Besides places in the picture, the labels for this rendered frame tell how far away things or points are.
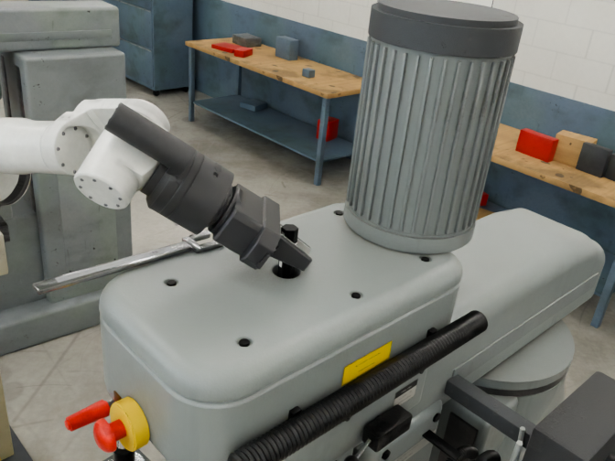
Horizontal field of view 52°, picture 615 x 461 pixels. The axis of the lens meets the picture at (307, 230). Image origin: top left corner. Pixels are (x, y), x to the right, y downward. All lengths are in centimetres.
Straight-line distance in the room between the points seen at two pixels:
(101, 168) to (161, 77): 751
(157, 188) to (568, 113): 464
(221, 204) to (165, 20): 740
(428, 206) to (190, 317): 36
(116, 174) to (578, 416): 69
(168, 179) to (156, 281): 14
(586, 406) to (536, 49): 447
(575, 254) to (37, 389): 283
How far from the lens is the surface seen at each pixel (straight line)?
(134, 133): 71
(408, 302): 83
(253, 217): 75
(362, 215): 92
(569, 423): 96
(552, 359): 137
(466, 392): 109
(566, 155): 472
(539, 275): 126
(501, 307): 115
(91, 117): 81
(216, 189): 74
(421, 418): 109
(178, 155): 71
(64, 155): 81
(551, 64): 526
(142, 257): 83
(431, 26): 81
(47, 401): 351
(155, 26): 805
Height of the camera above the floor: 232
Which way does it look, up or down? 27 degrees down
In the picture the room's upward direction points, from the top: 6 degrees clockwise
